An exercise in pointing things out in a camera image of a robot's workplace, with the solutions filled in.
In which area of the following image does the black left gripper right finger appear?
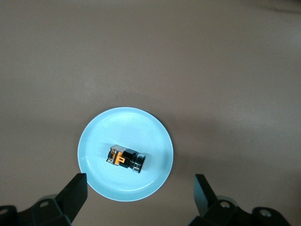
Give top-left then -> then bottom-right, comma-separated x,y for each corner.
190,174 -> 250,226

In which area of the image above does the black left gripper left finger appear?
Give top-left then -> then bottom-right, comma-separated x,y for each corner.
32,173 -> 88,226

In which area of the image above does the orange black push-button switch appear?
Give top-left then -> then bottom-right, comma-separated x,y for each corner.
105,145 -> 147,174

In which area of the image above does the light blue round plate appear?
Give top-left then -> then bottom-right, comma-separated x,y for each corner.
77,107 -> 174,202

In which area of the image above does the brown table cover mat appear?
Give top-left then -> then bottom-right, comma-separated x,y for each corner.
0,0 -> 301,226

